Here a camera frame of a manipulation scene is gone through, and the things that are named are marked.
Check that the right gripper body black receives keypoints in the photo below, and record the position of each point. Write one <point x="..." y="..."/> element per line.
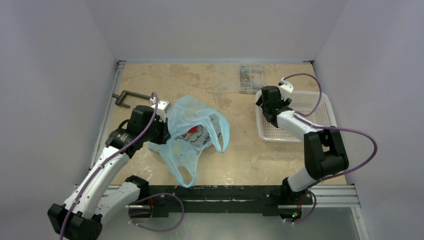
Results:
<point x="266" y="108"/>

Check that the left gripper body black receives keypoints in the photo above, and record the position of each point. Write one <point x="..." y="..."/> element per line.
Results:
<point x="156" y="133"/>

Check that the light blue plastic bag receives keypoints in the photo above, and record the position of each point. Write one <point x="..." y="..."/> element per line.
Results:
<point x="182" y="151"/>

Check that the red fake apple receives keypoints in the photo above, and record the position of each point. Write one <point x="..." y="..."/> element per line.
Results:
<point x="194" y="129"/>

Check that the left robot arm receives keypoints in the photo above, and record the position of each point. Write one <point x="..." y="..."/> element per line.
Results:
<point x="83" y="215"/>

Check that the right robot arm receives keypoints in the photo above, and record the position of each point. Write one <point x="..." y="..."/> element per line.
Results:
<point x="324" y="151"/>

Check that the clear compartment screw box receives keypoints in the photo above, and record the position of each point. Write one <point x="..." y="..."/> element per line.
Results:
<point x="242" y="78"/>

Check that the white plastic basket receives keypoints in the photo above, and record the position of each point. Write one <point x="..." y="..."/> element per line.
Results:
<point x="301" y="101"/>

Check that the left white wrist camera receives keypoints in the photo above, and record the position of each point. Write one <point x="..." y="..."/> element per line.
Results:
<point x="162" y="108"/>

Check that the dark metal clamp handle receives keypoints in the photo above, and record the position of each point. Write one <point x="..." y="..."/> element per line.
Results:
<point x="120" y="98"/>

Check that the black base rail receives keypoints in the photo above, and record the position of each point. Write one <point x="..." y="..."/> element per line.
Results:
<point x="266" y="200"/>

